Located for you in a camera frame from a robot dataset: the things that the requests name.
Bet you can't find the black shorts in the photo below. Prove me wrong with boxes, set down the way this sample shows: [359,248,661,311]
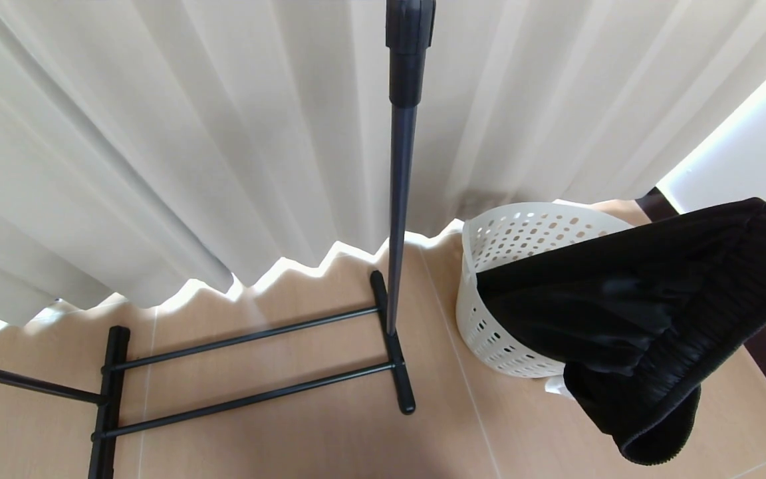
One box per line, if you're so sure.
[476,198,766,466]

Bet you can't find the black clothes rack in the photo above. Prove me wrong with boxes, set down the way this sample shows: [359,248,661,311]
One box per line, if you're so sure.
[0,0,437,479]

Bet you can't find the white laundry basket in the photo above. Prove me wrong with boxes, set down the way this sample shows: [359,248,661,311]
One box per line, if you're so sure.
[456,202,636,379]

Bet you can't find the white garment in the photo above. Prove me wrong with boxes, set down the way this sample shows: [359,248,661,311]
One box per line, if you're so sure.
[545,375,576,400]

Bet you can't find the beige curtain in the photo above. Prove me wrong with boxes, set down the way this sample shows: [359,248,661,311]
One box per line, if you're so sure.
[0,0,766,327]

